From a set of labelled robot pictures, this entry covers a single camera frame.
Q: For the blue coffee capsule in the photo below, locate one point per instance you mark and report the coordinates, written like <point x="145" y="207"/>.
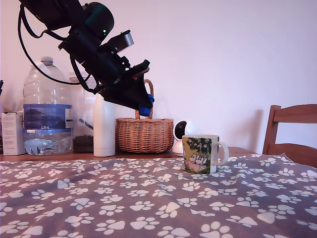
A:
<point x="146" y="111"/>

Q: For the illustrated white coffee mug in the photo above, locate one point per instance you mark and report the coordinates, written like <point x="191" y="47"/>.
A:
<point x="198" y="153"/>

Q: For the white insulated bottle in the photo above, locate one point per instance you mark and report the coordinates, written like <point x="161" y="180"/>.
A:
<point x="104" y="129"/>

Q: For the clear plastic jar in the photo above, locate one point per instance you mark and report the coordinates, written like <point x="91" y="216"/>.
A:
<point x="84" y="109"/>

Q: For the woven wicker basket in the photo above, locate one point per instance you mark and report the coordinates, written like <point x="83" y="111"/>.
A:
<point x="144" y="135"/>

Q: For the dark measuring scoop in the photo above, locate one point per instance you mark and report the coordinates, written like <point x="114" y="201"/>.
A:
<point x="86" y="124"/>

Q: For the large clear water bottle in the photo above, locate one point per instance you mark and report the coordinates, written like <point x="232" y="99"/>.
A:
<point x="47" y="99"/>

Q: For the dark thin sticks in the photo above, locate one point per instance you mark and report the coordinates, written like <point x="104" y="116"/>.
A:
<point x="1" y="86"/>

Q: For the grey paw print tablecloth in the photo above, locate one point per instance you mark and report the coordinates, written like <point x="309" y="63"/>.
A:
<point x="148" y="198"/>

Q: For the white cardboard box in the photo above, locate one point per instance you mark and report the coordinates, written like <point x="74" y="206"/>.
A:
<point x="12" y="134"/>

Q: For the brown wooden chair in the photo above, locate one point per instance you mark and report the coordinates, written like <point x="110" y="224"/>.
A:
<point x="292" y="116"/>

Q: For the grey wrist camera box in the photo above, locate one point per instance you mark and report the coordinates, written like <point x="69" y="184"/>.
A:
<point x="126" y="41"/>

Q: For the small white round camera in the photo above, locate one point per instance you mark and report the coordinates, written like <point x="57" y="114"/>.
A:
<point x="189" y="127"/>

